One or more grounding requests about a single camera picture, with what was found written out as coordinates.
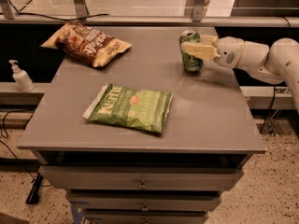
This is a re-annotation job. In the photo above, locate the white pump lotion bottle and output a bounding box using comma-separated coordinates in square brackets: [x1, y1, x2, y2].
[8, 60, 35, 92]

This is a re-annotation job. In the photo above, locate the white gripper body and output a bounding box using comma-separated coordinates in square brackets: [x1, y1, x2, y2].
[214, 36, 245, 69]

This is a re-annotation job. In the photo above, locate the top drawer metal knob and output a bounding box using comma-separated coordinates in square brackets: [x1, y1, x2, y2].
[137, 180, 148, 189]

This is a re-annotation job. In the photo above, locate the black floor cable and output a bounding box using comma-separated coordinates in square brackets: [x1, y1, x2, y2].
[0, 109, 52, 188]

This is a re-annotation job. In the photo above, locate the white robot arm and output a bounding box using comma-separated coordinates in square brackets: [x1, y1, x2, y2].
[180, 35, 299, 112]

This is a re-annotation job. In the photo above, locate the grey drawer cabinet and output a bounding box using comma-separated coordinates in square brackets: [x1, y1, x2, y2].
[19, 27, 265, 224]

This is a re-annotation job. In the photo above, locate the black cable on ledge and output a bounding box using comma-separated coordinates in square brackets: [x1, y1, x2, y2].
[0, 0, 110, 21]

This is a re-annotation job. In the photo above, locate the drawer metal knob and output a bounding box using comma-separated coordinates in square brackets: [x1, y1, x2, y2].
[137, 180, 148, 189]
[141, 203, 149, 212]

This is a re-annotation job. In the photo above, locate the green Kettle chips bag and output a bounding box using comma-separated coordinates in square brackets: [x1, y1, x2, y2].
[83, 84, 173, 133]

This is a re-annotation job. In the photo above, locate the black stand foot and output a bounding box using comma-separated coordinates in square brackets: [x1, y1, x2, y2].
[25, 174, 43, 204]

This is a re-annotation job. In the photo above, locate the brown sea salt chips bag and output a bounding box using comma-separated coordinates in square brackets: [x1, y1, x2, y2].
[42, 22, 131, 67]

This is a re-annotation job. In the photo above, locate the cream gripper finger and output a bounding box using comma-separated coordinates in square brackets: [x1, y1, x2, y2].
[180, 42, 221, 61]
[200, 35, 219, 46]

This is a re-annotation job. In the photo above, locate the green soda can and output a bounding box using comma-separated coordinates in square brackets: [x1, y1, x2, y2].
[178, 30, 203, 73]

